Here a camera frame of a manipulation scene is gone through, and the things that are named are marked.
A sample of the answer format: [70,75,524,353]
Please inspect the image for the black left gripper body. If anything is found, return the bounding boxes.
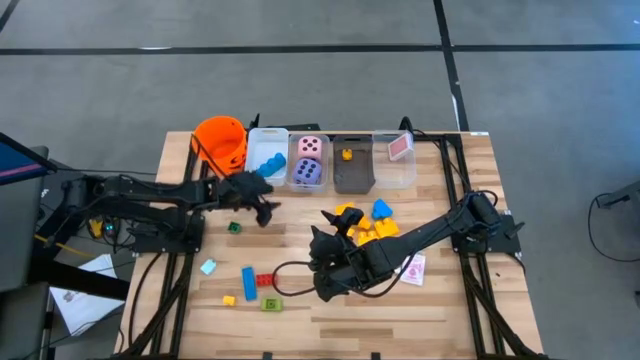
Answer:
[217,170,275,207]

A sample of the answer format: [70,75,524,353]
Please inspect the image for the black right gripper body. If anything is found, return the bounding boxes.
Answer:
[308,238,404,304]

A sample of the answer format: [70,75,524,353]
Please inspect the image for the large yellow toy block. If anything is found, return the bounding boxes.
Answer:
[333,201,373,232]

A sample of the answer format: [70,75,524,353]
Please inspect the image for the blue rounded toy block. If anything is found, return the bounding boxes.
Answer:
[371,198,394,221]

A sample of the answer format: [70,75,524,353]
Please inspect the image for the yellow square toy block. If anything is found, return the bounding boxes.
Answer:
[374,218,401,239]

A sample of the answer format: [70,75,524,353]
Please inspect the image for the purple foam die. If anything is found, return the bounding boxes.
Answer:
[292,158,323,185]

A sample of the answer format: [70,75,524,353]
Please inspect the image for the pink and white card box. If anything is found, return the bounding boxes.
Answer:
[399,253,427,287]

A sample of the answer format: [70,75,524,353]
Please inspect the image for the long blue block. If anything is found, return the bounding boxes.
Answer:
[241,266,258,302]

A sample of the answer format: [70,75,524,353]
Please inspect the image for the pink foam die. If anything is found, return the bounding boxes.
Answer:
[297,135,323,161]

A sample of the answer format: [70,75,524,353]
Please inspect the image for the grey plastic bin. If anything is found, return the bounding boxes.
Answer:
[332,133,376,195]

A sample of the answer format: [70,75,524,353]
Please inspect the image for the white plastic bin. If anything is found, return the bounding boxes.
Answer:
[247,127,291,187]

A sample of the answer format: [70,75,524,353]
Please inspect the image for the orange pumpkin face bucket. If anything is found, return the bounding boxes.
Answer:
[191,115,250,176]

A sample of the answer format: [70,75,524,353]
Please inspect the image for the clear plastic bin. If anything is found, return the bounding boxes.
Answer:
[286,132,331,194]
[372,129,417,190]

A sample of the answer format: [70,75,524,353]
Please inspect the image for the red-backed playing card deck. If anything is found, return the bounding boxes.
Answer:
[388,132,415,162]

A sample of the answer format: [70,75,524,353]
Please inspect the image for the white paper sheets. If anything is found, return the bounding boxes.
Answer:
[49,253,126,337]

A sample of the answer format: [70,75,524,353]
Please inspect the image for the dark blue screen monitor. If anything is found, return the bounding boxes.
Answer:
[0,132,57,187]

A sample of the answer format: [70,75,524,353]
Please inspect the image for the black equipment stand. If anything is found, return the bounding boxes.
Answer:
[0,144,132,360]

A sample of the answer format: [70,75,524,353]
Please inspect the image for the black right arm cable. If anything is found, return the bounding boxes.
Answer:
[271,249,419,300]

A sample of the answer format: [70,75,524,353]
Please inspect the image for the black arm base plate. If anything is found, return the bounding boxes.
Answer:
[132,214,205,254]
[449,213,522,254]

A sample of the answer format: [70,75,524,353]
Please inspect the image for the black aluminium table frame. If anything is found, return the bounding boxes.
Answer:
[112,113,551,360]

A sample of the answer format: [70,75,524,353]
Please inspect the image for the black floor cable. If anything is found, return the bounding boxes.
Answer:
[587,193,640,264]

